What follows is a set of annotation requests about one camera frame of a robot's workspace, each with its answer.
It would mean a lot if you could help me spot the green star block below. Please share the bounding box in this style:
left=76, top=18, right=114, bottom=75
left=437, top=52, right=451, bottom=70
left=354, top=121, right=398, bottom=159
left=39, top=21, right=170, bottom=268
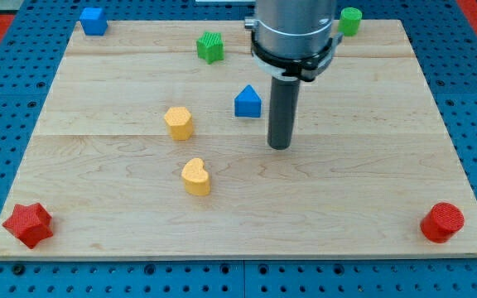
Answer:
left=196, top=31, right=224, bottom=65

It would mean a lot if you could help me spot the red star block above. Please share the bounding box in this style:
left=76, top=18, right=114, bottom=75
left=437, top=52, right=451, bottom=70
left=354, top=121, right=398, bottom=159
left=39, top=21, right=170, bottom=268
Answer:
left=2, top=203, right=54, bottom=249

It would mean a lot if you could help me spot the green cylinder block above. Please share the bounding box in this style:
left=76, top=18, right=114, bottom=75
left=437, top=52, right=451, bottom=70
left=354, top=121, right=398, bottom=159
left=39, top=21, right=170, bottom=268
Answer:
left=338, top=7, right=363, bottom=36

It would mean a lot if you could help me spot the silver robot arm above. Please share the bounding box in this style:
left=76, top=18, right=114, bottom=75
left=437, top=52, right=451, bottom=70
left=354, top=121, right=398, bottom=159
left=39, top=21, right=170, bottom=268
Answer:
left=244, top=0, right=343, bottom=82

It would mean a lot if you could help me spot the yellow hexagon block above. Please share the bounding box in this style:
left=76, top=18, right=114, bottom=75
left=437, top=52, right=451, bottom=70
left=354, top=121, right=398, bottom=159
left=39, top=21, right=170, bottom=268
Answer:
left=164, top=107, right=194, bottom=141

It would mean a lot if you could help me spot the yellow heart block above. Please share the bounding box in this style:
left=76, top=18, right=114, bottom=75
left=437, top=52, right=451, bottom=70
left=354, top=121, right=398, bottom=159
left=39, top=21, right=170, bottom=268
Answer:
left=181, top=157, right=211, bottom=196

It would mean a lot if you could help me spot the red cylinder block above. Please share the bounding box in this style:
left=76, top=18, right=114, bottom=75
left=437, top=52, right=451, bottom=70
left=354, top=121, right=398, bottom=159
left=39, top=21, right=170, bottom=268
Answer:
left=420, top=202, right=465, bottom=243

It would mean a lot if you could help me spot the blue cube block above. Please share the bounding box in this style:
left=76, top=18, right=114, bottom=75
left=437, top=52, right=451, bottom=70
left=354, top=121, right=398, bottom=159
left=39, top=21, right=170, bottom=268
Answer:
left=79, top=7, right=108, bottom=36

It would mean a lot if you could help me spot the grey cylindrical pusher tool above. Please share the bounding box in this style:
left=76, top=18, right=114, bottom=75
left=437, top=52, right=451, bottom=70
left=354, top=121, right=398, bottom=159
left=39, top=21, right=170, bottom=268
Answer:
left=267, top=77, right=300, bottom=150

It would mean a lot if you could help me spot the light wooden board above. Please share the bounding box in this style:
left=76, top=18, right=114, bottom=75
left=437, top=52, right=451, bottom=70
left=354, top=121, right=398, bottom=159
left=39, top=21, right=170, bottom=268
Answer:
left=0, top=20, right=477, bottom=262

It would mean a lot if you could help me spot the blue triangle block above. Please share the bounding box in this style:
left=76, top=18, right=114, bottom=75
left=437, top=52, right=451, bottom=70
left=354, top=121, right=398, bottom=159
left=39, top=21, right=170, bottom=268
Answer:
left=234, top=85, right=262, bottom=118

